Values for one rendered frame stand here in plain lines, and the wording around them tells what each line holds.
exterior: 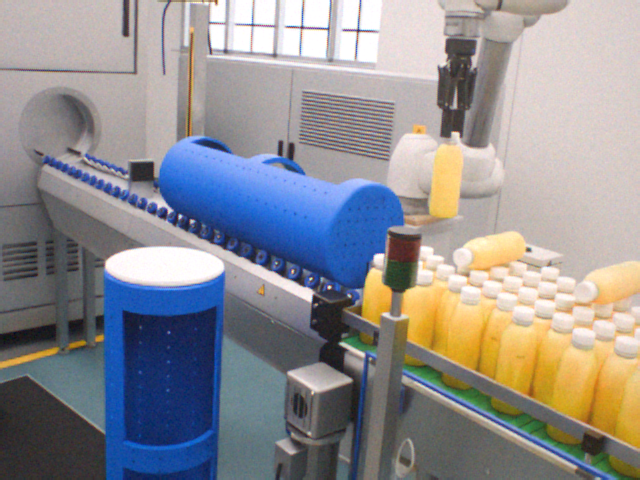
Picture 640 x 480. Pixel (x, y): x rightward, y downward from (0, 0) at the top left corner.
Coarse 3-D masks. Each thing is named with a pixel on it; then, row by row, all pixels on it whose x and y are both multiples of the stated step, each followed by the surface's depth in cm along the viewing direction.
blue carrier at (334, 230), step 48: (192, 144) 234; (192, 192) 223; (240, 192) 204; (288, 192) 190; (336, 192) 180; (384, 192) 184; (240, 240) 216; (288, 240) 188; (336, 240) 177; (384, 240) 189
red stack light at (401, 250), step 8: (392, 240) 123; (400, 240) 123; (408, 240) 123; (416, 240) 123; (392, 248) 124; (400, 248) 123; (408, 248) 123; (416, 248) 123; (392, 256) 124; (400, 256) 123; (408, 256) 123; (416, 256) 124
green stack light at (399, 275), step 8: (384, 256) 127; (384, 264) 126; (392, 264) 124; (400, 264) 124; (408, 264) 124; (416, 264) 125; (384, 272) 126; (392, 272) 124; (400, 272) 124; (408, 272) 124; (416, 272) 125; (384, 280) 126; (392, 280) 125; (400, 280) 124; (408, 280) 124; (416, 280) 126; (400, 288) 125; (408, 288) 125
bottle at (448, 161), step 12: (444, 144) 174; (456, 144) 174; (444, 156) 173; (456, 156) 172; (444, 168) 173; (456, 168) 173; (432, 180) 176; (444, 180) 173; (456, 180) 174; (432, 192) 176; (444, 192) 174; (456, 192) 175; (432, 204) 177; (444, 204) 175; (456, 204) 176; (444, 216) 176; (456, 216) 178
